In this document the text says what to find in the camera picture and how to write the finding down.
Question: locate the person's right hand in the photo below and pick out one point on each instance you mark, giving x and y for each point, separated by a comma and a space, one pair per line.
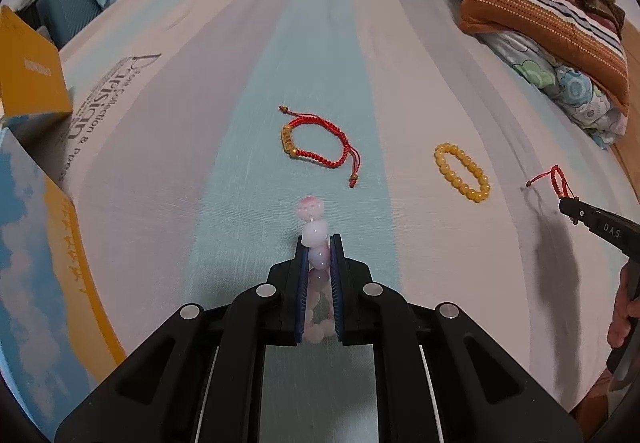
623, 311

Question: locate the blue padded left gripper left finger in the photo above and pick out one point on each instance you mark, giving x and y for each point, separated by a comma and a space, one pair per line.
302, 268

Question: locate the striped bed sheet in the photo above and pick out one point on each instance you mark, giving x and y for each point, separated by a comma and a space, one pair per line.
200, 124

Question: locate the red cord bracelet gold charm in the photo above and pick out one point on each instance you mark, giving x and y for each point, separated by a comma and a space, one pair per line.
316, 140

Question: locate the white and blue cardboard box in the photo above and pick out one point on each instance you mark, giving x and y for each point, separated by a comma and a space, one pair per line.
56, 341

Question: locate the floral blue quilt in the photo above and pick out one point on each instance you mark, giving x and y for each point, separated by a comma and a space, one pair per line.
574, 92

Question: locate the striped orange red pillow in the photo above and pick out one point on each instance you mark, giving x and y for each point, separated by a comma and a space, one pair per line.
579, 38

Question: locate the teal hard suitcase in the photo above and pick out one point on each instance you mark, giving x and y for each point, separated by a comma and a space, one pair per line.
80, 3

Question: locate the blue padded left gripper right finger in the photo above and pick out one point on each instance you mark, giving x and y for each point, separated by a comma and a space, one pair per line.
337, 274

